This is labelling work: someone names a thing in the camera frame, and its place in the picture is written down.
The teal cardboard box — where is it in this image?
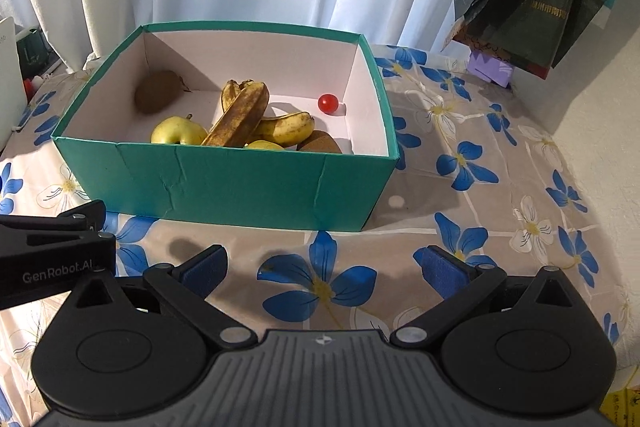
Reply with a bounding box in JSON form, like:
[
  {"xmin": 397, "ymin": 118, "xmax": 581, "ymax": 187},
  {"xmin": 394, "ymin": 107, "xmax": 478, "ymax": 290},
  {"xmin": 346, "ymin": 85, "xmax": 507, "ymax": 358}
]
[{"xmin": 51, "ymin": 23, "xmax": 400, "ymax": 234}]

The white router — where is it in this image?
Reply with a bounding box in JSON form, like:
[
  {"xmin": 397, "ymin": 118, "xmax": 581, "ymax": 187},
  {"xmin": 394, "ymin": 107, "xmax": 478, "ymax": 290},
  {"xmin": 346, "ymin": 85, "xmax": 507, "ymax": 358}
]
[{"xmin": 0, "ymin": 16, "xmax": 28, "ymax": 146}]

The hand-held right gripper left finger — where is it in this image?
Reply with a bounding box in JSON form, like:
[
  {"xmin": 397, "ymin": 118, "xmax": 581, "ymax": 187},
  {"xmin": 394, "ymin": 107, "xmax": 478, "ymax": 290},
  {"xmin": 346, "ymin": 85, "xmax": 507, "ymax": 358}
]
[{"xmin": 64, "ymin": 245, "xmax": 253, "ymax": 350}]

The floral tablecloth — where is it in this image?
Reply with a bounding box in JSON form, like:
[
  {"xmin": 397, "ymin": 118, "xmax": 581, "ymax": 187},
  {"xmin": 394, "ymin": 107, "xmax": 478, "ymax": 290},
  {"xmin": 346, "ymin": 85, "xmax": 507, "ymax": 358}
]
[{"xmin": 0, "ymin": 43, "xmax": 640, "ymax": 427}]

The small brown-spotted banana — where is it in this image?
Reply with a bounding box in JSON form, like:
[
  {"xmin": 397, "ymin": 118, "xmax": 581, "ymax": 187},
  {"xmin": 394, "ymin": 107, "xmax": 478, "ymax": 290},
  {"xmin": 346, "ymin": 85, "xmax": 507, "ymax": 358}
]
[{"xmin": 221, "ymin": 79, "xmax": 316, "ymax": 146}]

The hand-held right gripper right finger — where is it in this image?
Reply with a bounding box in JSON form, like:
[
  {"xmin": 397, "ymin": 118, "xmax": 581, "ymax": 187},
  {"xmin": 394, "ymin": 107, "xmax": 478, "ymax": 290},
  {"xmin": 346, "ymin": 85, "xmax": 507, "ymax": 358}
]
[{"xmin": 392, "ymin": 246, "xmax": 581, "ymax": 350}]

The purple box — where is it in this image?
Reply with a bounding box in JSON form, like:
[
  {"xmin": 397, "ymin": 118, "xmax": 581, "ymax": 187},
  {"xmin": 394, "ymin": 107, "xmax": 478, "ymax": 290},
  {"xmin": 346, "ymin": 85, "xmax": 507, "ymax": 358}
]
[{"xmin": 467, "ymin": 49, "xmax": 517, "ymax": 89}]

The yellow packet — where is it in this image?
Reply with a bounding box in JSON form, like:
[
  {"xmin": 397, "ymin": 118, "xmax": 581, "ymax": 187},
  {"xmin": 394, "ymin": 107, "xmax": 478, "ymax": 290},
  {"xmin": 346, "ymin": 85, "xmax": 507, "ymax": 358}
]
[{"xmin": 600, "ymin": 384, "xmax": 640, "ymax": 427}]

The brown kiwi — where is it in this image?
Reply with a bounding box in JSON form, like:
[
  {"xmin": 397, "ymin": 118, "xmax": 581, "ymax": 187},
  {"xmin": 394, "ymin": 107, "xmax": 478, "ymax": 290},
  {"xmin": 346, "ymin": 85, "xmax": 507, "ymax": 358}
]
[
  {"xmin": 297, "ymin": 130, "xmax": 344, "ymax": 154},
  {"xmin": 134, "ymin": 71, "xmax": 184, "ymax": 114}
]

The yellow-green apple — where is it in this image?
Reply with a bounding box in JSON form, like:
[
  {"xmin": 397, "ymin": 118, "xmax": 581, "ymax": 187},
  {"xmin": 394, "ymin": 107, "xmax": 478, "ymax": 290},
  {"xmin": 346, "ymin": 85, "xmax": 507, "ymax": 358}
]
[{"xmin": 151, "ymin": 114, "xmax": 209, "ymax": 146}]

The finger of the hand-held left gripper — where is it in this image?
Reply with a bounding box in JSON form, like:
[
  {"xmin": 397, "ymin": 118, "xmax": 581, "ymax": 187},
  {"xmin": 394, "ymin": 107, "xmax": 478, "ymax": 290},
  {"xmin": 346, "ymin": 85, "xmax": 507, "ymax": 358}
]
[{"xmin": 0, "ymin": 201, "xmax": 107, "ymax": 235}]

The large brown-spotted banana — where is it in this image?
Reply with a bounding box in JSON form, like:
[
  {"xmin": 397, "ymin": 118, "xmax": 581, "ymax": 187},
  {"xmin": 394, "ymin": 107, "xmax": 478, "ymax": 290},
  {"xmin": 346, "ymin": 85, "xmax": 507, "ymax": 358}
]
[{"xmin": 201, "ymin": 79, "xmax": 271, "ymax": 148}]

